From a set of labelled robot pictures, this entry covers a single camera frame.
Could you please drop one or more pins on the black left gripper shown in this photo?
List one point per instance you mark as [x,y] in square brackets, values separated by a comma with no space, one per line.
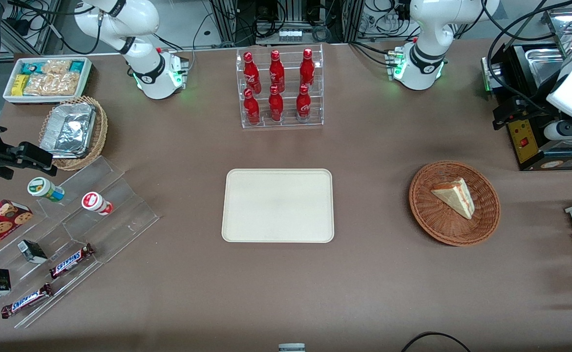
[532,104]

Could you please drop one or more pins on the triangular sandwich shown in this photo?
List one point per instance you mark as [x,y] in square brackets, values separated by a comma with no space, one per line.
[454,195]

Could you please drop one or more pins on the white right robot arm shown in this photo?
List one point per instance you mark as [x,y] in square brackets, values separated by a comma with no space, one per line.
[144,19]

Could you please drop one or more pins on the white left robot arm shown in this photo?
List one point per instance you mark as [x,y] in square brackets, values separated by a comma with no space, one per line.
[430,29]

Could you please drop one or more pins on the light tan wicker basket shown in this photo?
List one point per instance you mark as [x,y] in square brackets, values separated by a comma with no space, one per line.
[101,132]

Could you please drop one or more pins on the brown wicker basket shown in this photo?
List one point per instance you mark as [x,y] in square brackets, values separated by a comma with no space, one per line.
[432,222]

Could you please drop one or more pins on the beige rectangular tray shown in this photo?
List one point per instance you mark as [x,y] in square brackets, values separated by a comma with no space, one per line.
[276,205]

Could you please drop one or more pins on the black appliance with yellow panel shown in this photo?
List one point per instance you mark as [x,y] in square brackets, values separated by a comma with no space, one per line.
[525,144]

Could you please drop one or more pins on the green lid yogurt cup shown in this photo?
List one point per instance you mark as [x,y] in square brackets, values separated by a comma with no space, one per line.
[44,189]

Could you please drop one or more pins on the stack of foil trays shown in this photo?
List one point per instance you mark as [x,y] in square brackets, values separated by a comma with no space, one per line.
[68,129]

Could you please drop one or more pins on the yellow snack pack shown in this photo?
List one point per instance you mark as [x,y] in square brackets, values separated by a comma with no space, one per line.
[19,84]

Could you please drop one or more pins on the red lid yogurt cup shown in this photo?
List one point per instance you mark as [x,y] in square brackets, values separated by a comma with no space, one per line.
[95,202]

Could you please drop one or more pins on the clear bag of crackers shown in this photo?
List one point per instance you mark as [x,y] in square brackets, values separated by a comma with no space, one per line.
[53,84]
[56,66]

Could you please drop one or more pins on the small dark green carton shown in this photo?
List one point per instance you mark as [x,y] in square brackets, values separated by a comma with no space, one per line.
[32,252]

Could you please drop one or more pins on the teal snack pack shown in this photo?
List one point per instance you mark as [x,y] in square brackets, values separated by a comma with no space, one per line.
[77,66]
[31,67]

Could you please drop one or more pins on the white snack bin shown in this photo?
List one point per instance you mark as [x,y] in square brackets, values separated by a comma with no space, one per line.
[86,80]

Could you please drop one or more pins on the Snickers chocolate bar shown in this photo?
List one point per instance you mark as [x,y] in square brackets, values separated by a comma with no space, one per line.
[27,300]
[71,261]

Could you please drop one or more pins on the clear acrylic tiered shelf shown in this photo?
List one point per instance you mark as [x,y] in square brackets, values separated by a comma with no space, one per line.
[119,215]

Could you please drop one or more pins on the red cola bottle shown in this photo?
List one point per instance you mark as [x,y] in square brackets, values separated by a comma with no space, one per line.
[251,110]
[276,107]
[307,71]
[276,73]
[251,73]
[304,105]

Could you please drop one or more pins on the clear acrylic bottle rack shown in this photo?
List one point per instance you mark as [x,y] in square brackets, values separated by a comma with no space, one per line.
[288,120]

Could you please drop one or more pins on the white power strip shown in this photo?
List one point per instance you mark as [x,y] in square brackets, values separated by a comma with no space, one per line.
[289,35]

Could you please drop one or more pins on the small grey device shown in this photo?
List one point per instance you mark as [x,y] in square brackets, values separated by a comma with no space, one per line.
[291,347]

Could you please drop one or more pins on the aluminium frame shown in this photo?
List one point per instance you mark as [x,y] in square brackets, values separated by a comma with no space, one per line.
[227,19]

